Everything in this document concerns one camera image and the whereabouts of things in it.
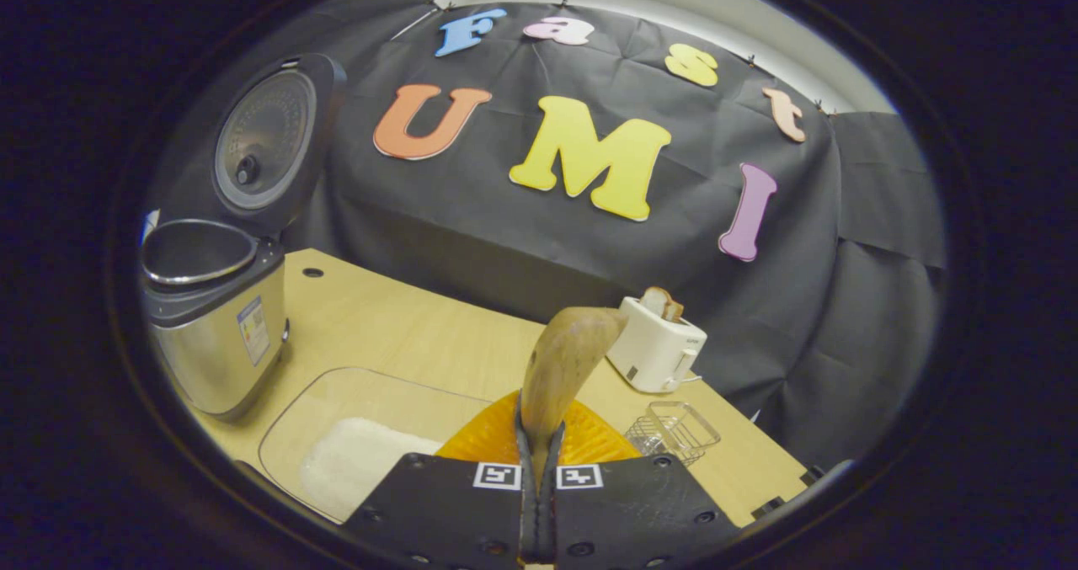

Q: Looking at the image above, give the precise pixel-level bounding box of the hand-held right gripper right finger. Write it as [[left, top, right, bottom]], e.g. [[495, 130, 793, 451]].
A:
[[543, 402, 742, 567]]

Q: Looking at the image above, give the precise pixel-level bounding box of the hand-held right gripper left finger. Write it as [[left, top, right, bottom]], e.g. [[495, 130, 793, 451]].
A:
[[344, 391, 540, 567]]

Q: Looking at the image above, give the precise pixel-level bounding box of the metal wire chopstick holder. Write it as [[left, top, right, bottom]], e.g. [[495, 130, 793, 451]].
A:
[[625, 400, 722, 467]]

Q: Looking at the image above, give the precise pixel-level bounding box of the wooden spoon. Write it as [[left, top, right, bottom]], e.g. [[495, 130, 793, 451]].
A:
[[520, 305, 629, 491]]

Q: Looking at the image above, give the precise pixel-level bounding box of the black silver rice cooker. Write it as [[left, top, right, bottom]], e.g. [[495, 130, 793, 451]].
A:
[[139, 52, 348, 421]]

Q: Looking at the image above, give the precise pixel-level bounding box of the clear glass tray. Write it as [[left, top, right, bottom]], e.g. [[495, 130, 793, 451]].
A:
[[258, 366, 498, 525]]

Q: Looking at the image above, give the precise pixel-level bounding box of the white toaster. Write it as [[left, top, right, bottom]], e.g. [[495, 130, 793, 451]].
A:
[[606, 295, 708, 394]]

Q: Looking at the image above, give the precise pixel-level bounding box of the toasted bread slice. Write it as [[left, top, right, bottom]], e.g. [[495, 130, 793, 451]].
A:
[[640, 286, 685, 322]]

